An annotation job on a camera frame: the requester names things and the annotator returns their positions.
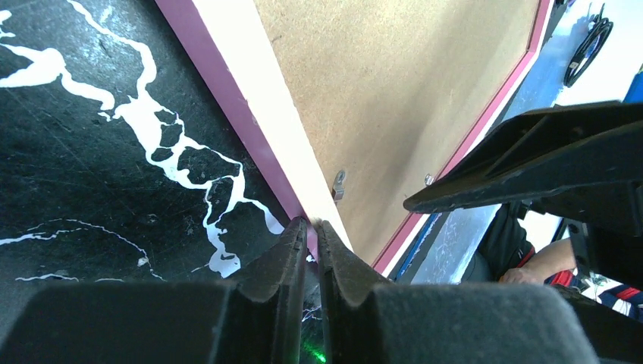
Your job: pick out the metal frame retaining clip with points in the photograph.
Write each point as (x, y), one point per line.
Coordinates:
(338, 190)

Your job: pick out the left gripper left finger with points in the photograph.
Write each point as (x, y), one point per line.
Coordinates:
(252, 317)

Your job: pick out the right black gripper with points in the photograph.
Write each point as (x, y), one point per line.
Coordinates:
(582, 162)

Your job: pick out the person seated in background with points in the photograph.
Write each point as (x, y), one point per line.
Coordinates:
(505, 256)

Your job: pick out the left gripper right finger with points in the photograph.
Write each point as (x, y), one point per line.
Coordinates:
(369, 319)

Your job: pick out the brown cardboard backing board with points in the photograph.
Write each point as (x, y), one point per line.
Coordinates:
(387, 90)

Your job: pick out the pink wooden picture frame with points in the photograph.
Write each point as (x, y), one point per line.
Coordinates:
(229, 47)

